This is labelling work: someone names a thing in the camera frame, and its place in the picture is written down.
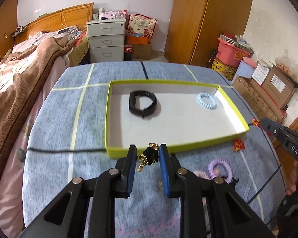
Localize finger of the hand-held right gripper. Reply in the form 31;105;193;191
260;118;280;136

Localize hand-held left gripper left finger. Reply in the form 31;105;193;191
18;144;137;238

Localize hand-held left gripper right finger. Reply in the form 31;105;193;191
159;144;276;238

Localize black and gold bead bracelet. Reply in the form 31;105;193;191
136;142;162;172

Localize red knotted cord bracelet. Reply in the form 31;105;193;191
233;139;246;152

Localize pink coil hair tie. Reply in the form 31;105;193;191
194;170;211;180

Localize purple coil hair tie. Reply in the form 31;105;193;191
208;160;232;180

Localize yellow-green shallow cardboard box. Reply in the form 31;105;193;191
105;80;250;159

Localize person's right hand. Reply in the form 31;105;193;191
285;162;298;196

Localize flat cardboard boxes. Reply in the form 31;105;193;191
232;76;287;124

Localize large brown cardboard box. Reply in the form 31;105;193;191
262;66;298;108

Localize white labelled box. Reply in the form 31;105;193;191
252;63;272;85

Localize pale blue bucket pink lid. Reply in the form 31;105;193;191
237;57;259;80

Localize clear plastic bag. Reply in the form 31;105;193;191
274;50;298;80

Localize black wristband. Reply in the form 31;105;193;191
129;90;161;118

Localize yellow patterned box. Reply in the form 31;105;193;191
211;57;239;81

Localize pink plastic tub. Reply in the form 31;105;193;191
217;38;254;67

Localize black hand pump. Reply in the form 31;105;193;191
206;51;218;67

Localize striped box lid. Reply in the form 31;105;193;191
219;33;255;54

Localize bed with brown blanket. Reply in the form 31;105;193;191
0;52;72;231

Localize cola bottle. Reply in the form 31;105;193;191
124;44;133;61

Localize small cardboard box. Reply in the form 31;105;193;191
132;41;152;60

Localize wooden wardrobe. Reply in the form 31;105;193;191
165;0;255;66

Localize orange box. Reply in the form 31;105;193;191
128;36;151;44

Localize white drawer cabinet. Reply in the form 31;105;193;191
86;18;127;63

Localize brown blanket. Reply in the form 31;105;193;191
0;33;72;159

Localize red gift bag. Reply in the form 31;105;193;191
127;14;157;39

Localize pink patterned box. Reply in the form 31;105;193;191
102;10;128;19

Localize wooden bed headboard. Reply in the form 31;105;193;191
11;2;94;45

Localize power strip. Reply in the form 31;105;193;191
11;26;28;36

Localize light blue coil hair tie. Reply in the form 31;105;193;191
197;92;217;110

